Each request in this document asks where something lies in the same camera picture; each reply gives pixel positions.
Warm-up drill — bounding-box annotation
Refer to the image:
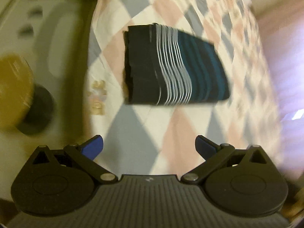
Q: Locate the striped knit sweater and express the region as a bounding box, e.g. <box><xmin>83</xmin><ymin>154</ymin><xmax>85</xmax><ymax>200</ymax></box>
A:
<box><xmin>124</xmin><ymin>24</ymin><xmax>230</xmax><ymax>105</ymax></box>

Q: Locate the checkered patchwork bed quilt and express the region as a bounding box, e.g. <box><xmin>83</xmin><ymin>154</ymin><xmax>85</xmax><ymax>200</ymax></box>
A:
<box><xmin>83</xmin><ymin>0</ymin><xmax>282</xmax><ymax>176</ymax></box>

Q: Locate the yellow round object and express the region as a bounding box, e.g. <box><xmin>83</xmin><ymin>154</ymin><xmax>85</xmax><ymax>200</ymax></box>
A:
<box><xmin>1</xmin><ymin>53</ymin><xmax>35</xmax><ymax>130</ymax></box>

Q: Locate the white appliance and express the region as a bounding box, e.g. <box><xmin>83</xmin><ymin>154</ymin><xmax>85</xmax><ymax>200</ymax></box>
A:
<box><xmin>1</xmin><ymin>0</ymin><xmax>95</xmax><ymax>148</ymax></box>

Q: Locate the pink sheer curtain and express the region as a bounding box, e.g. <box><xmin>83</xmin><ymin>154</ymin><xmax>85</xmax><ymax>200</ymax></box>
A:
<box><xmin>258</xmin><ymin>10</ymin><xmax>303</xmax><ymax>173</ymax></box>

